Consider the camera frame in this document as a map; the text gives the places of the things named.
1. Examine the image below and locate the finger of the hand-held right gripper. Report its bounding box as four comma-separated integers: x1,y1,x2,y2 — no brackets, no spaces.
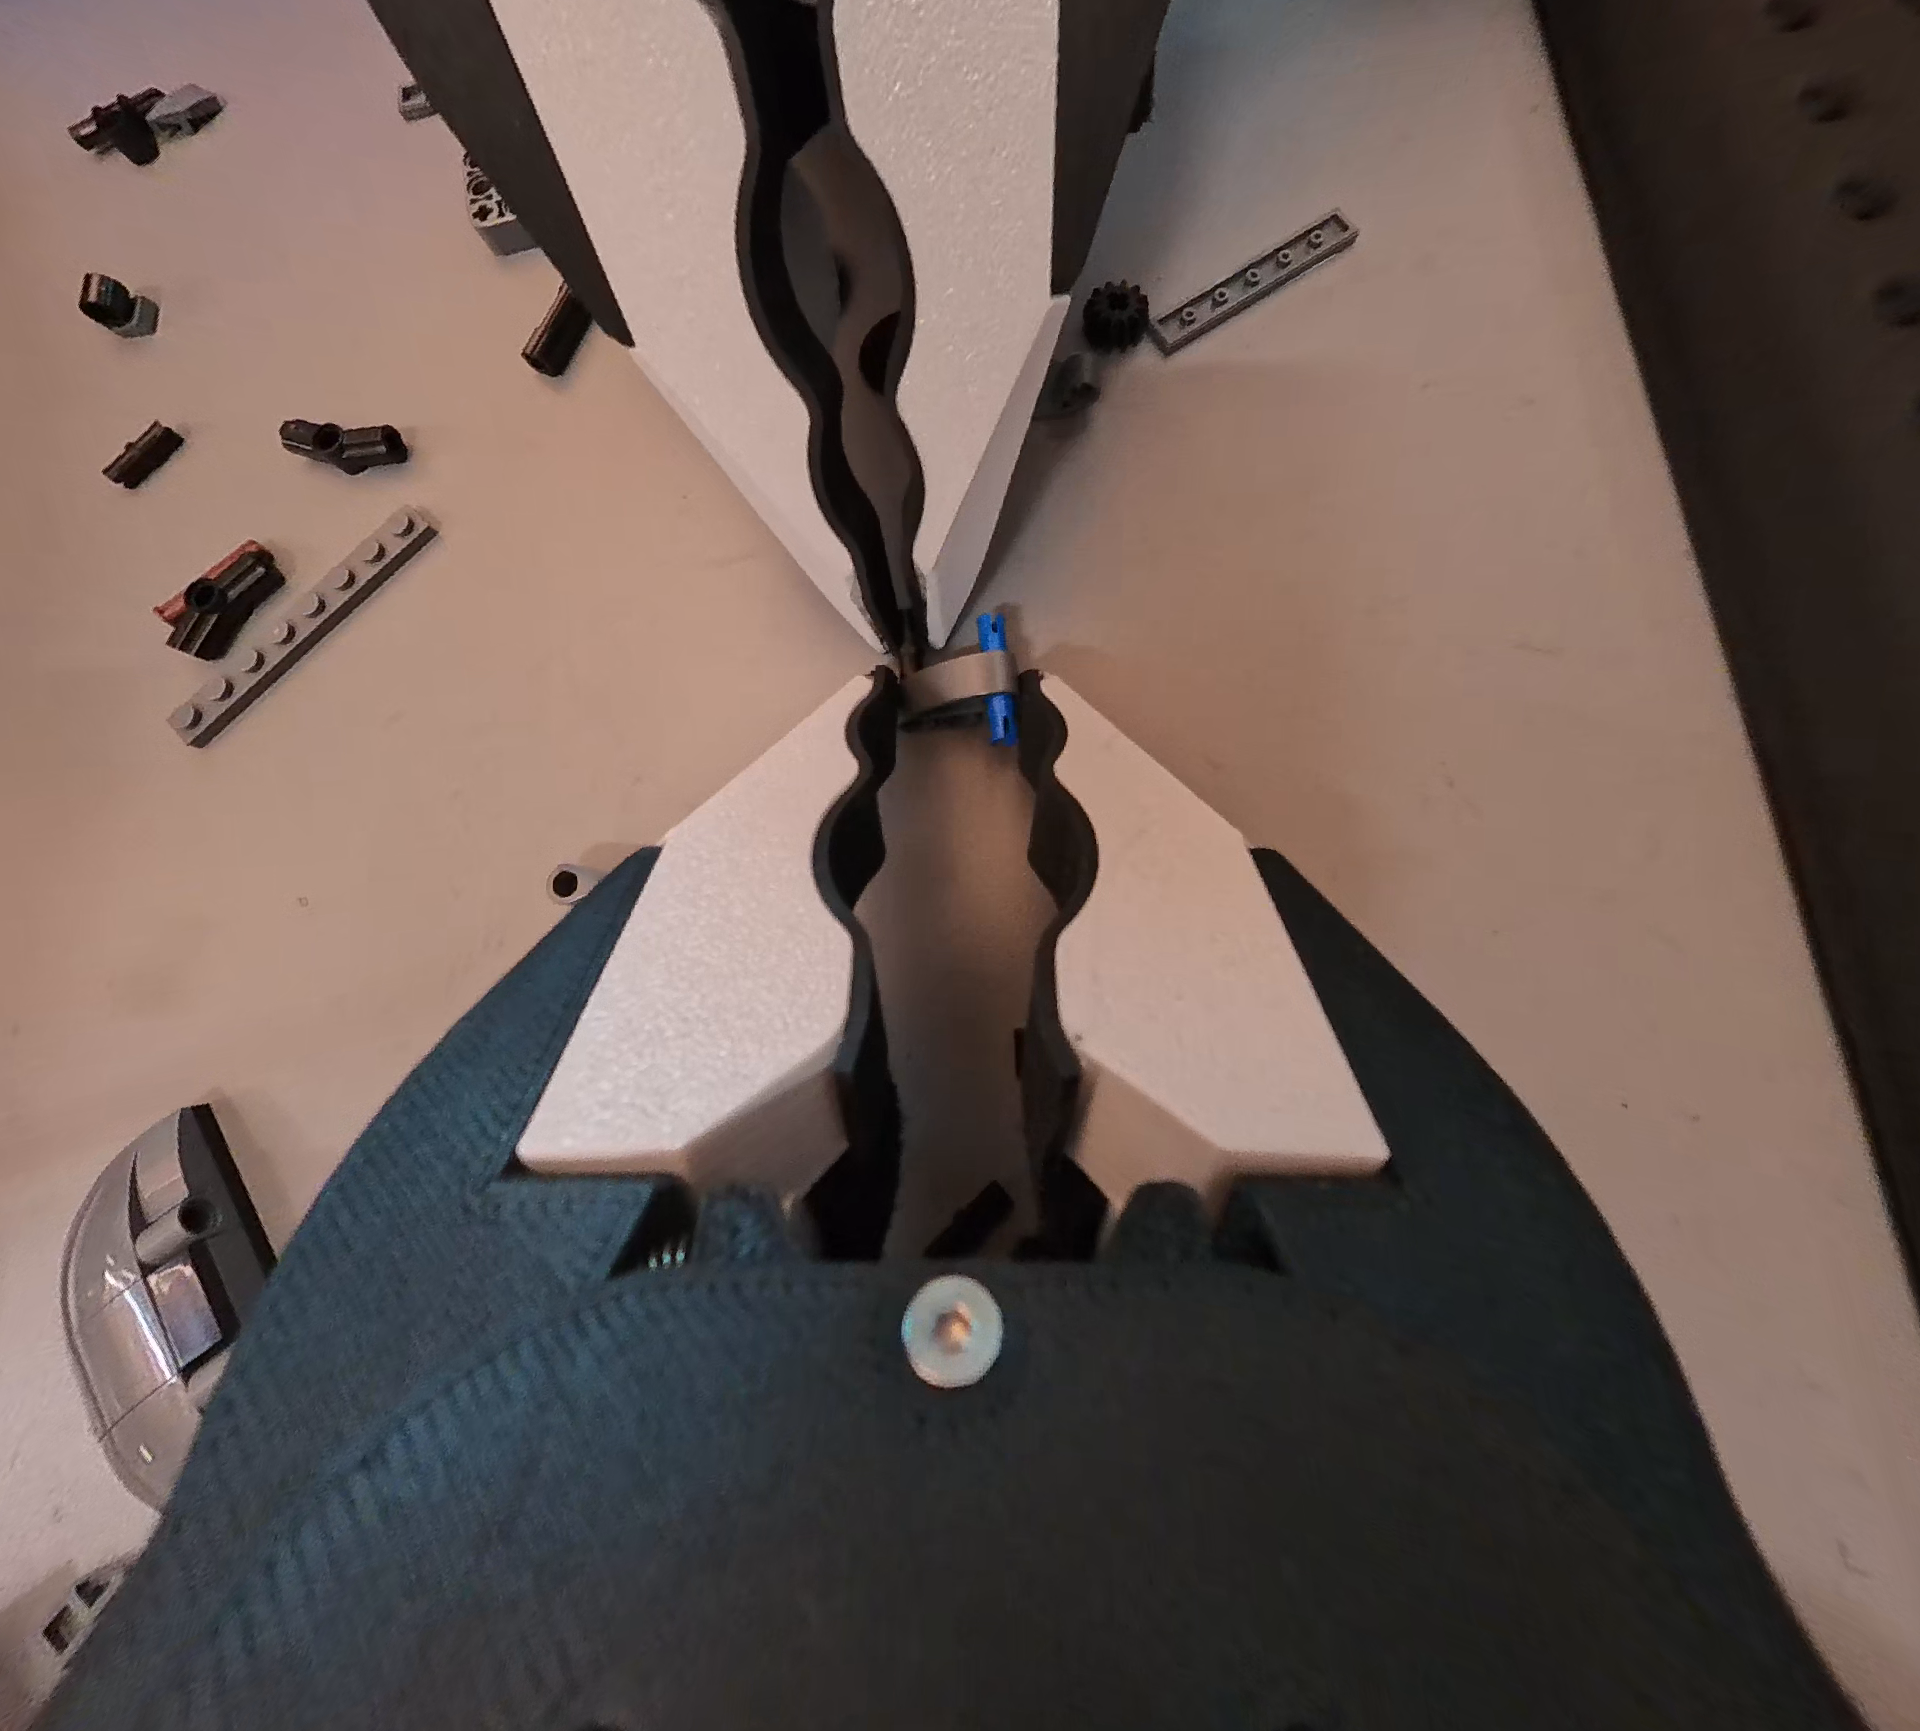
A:
818,0,1077,651
466,0,920,653

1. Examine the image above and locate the light grey lego block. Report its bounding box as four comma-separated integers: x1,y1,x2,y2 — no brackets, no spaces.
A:
458,152,543,259

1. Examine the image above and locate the long grey lego plate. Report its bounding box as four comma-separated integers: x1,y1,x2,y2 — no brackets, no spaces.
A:
1155,209,1358,357
167,506,439,746

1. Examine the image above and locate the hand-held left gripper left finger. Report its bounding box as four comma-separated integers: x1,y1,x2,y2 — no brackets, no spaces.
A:
514,668,902,1230

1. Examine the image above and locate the black angled lego connector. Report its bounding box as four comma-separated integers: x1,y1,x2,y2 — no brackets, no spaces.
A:
276,415,409,473

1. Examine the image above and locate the grey curved lego assembly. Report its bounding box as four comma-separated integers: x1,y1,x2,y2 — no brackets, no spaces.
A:
62,1101,281,1517

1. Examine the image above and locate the black cross lego connector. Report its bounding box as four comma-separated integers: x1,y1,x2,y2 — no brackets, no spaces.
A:
68,86,226,166

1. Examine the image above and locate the black and brown lego piece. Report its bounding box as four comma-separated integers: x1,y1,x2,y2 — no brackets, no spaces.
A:
157,538,288,660

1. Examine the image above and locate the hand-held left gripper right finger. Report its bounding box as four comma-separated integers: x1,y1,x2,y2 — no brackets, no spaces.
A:
1023,673,1391,1214

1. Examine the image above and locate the blue lego pin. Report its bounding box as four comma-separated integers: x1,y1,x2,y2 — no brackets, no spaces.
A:
973,613,1026,746

